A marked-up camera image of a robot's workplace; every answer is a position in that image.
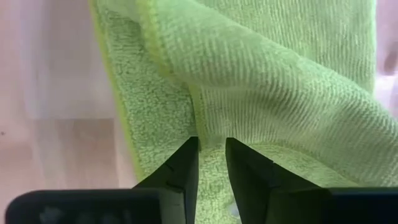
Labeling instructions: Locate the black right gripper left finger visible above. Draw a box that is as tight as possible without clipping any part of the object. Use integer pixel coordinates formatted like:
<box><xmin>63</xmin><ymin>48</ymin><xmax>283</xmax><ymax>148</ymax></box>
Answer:
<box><xmin>132</xmin><ymin>136</ymin><xmax>200</xmax><ymax>224</ymax></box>

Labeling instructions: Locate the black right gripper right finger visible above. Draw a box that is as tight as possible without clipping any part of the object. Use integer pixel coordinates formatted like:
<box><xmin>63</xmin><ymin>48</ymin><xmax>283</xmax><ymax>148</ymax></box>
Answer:
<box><xmin>225</xmin><ymin>137</ymin><xmax>331</xmax><ymax>224</ymax></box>

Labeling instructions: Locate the lime green microfiber towel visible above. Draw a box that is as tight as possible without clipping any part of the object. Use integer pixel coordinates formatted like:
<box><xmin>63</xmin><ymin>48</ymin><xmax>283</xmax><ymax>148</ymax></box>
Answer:
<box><xmin>88</xmin><ymin>0</ymin><xmax>398</xmax><ymax>224</ymax></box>

